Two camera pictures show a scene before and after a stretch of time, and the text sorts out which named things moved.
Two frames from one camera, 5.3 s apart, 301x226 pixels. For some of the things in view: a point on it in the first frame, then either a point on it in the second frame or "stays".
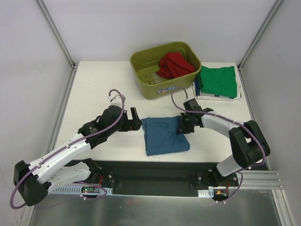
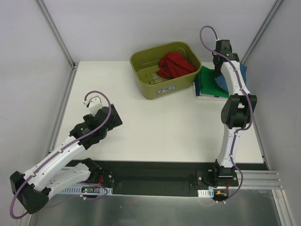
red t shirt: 173,64 stays
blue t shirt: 161,135 to 221,80
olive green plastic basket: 165,68 stays
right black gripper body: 185,123 to 223,44
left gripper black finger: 135,123 to 114,119
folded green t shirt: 220,81 stays
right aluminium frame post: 272,12 stays
